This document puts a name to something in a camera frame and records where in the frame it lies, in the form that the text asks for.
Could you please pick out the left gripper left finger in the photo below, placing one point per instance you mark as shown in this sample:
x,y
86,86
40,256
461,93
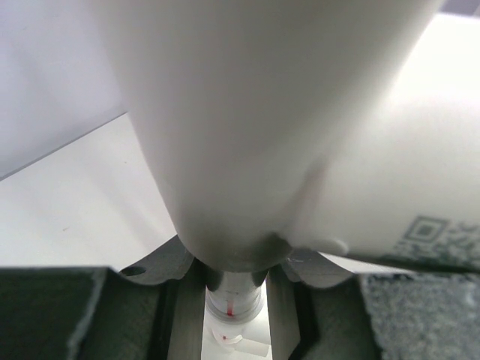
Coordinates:
x,y
152,309

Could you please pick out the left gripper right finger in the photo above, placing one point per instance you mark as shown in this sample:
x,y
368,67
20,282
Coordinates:
x,y
319,310

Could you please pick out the white PVC pipe frame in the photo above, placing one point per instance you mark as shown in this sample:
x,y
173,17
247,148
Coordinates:
x,y
346,128

